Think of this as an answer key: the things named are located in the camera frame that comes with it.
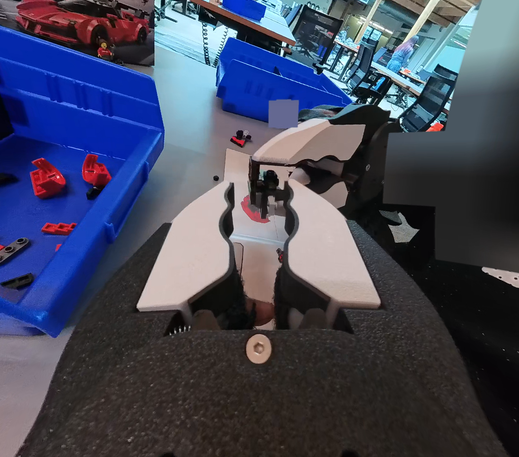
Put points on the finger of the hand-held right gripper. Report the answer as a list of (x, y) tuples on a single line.
[(308, 141), (334, 193)]

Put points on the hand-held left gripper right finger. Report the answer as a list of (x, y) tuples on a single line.
[(324, 258)]

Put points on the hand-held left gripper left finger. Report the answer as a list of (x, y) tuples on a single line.
[(190, 258)]

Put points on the black toy brick assembly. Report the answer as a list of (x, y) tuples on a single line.
[(263, 183)]

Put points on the red and black toy assembly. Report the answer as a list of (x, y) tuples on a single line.
[(240, 139)]

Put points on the white instruction booklet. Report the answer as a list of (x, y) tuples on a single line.
[(259, 234)]

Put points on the black mesh office chair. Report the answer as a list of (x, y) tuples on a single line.
[(365, 72), (429, 100), (318, 29)]

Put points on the red curved toy piece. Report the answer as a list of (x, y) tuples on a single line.
[(46, 178), (95, 170)]

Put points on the wooden top desk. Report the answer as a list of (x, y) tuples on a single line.
[(251, 21)]

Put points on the red flat toy plate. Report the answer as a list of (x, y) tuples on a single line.
[(59, 227)]

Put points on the blue storage bin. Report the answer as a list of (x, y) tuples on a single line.
[(243, 3)]

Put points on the black flat toy plate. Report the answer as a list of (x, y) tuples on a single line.
[(18, 280)]

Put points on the grey flat toy plate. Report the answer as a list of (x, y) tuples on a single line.
[(14, 249)]

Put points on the large blue plastic bin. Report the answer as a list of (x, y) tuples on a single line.
[(81, 108)]

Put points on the toy car picture box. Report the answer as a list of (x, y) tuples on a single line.
[(89, 21)]

